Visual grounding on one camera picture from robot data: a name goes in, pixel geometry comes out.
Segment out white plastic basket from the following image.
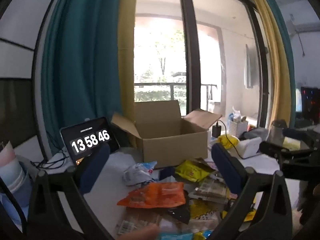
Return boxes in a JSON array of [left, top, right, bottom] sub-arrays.
[[228, 119, 249, 137]]

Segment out computer with red lights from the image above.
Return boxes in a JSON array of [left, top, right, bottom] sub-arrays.
[[295, 86, 320, 125]]

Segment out black tablet cables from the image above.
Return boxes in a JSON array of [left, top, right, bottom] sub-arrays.
[[32, 150, 73, 169]]

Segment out white blue crumpled snack packet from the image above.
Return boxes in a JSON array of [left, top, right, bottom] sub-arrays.
[[122, 161, 159, 187]]

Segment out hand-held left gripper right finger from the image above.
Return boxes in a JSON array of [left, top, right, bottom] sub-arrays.
[[211, 144, 294, 240]]

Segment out orange snack packet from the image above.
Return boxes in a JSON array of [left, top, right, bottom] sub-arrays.
[[117, 182, 187, 209]]

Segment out grey metal jar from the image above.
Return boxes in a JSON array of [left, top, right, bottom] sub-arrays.
[[269, 119, 288, 143]]

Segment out person's right hand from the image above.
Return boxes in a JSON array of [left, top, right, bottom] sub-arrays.
[[291, 180, 320, 233]]

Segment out yellow curtain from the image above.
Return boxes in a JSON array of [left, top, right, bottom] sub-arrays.
[[117, 0, 138, 120], [244, 0, 297, 130]]

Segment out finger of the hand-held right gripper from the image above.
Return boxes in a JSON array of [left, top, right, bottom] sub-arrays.
[[259, 141, 314, 159], [279, 155, 320, 181]]

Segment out black charger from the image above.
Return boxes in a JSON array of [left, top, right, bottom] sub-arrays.
[[212, 121, 222, 138]]

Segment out black balcony railing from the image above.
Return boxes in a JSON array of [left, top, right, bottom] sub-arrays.
[[134, 82, 218, 110]]

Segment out clear plastic bag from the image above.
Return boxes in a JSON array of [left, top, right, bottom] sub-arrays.
[[229, 106, 247, 123]]

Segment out yellow black snack packet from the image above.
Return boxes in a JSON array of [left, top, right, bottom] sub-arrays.
[[222, 197, 257, 223]]

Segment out cardboard box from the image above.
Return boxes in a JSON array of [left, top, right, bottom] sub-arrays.
[[111, 99, 223, 168]]

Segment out white box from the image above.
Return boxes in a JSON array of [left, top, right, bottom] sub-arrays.
[[235, 137, 263, 159]]

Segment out white air conditioner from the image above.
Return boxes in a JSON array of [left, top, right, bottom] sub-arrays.
[[291, 21, 320, 33]]

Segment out grey cloth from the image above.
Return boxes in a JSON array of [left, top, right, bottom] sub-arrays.
[[240, 127, 269, 141]]

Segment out dark sliding door post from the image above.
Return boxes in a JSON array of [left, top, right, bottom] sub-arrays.
[[240, 0, 270, 128], [177, 0, 209, 113]]

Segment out yellow plastic bag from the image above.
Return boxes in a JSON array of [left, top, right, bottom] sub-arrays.
[[217, 134, 240, 151]]

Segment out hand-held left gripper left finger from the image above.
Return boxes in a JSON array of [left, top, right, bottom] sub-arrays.
[[26, 144, 118, 240]]

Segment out black tablet with clock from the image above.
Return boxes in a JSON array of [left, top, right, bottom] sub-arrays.
[[59, 117, 120, 167]]

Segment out clear bread packet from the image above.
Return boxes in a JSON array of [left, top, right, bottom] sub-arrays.
[[115, 207, 190, 238]]

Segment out white hanging cloth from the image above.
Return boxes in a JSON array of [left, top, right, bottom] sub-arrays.
[[244, 44, 252, 89]]

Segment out dark blue snack packet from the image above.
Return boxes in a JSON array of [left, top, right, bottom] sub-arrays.
[[159, 166, 177, 182]]

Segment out dark hanging cloth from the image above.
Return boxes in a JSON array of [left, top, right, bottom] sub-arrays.
[[251, 46, 258, 88]]

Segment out black charger cable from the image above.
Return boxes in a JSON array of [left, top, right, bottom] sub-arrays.
[[216, 120, 245, 159]]

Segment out clear biscuit packet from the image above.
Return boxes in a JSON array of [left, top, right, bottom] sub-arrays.
[[189, 175, 229, 204]]

